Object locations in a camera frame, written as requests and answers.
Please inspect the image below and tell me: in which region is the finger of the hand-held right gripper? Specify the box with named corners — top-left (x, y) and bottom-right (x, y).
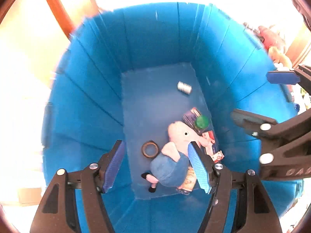
top-left (230, 109), bottom-right (311, 162)
top-left (266, 65), bottom-right (311, 94)

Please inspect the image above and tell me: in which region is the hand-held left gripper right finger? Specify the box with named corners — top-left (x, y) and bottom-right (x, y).
top-left (187, 142), bottom-right (282, 233)

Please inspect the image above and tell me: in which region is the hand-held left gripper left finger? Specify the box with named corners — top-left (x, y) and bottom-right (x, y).
top-left (30, 140), bottom-right (125, 233)

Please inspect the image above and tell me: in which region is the yellow packet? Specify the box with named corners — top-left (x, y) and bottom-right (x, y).
top-left (179, 166), bottom-right (198, 195)

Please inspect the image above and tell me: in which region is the white red medicine box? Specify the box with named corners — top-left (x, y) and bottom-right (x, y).
top-left (201, 130), bottom-right (224, 163)

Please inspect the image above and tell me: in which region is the pink pig plush blue body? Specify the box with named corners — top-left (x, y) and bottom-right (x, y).
top-left (141, 121), bottom-right (207, 193)

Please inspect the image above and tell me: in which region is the dark tape roll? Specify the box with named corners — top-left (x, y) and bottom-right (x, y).
top-left (142, 140), bottom-right (160, 158)

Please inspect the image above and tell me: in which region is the green lid jar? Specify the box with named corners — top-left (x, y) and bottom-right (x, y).
top-left (195, 115), bottom-right (210, 130)

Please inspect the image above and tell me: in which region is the blue box red label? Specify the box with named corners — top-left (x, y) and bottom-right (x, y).
top-left (182, 107), bottom-right (203, 132)

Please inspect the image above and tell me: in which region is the small silver roll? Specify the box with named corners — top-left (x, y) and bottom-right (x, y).
top-left (177, 81), bottom-right (192, 95)

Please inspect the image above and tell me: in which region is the blue plastic storage crate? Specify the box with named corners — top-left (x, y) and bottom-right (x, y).
top-left (41, 2), bottom-right (304, 233)

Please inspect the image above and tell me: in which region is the yellow duck plush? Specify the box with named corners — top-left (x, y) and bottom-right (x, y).
top-left (268, 46), bottom-right (292, 68)

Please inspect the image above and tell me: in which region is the pink pig plush red dress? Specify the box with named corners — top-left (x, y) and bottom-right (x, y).
top-left (258, 25), bottom-right (284, 51)

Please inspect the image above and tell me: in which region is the brown cardboard box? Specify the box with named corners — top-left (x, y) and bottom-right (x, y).
top-left (18, 187), bottom-right (43, 206)

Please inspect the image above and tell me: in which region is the wooden wall frame post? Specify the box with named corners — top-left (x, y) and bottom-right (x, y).
top-left (38, 0), bottom-right (99, 33)
top-left (285, 25), bottom-right (311, 66)

